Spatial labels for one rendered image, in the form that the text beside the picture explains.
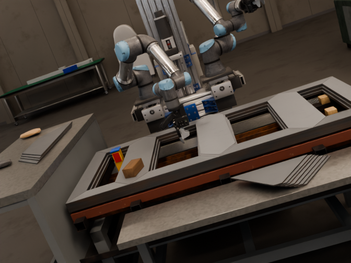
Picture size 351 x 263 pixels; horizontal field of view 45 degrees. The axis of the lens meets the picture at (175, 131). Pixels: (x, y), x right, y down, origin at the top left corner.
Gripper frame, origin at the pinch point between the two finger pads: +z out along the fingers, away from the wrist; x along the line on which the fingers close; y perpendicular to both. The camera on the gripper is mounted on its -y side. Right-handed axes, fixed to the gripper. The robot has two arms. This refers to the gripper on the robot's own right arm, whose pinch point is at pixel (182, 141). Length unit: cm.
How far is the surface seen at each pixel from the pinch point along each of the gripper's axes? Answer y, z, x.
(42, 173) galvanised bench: -64, -18, -37
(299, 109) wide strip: 64, 1, -6
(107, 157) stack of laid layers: -50, 3, 24
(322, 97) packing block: 83, 6, 17
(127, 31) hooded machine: -144, -45, 899
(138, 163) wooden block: -22.1, -3.5, -23.2
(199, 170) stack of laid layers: 7.4, 4.4, -37.1
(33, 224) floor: -193, 88, 160
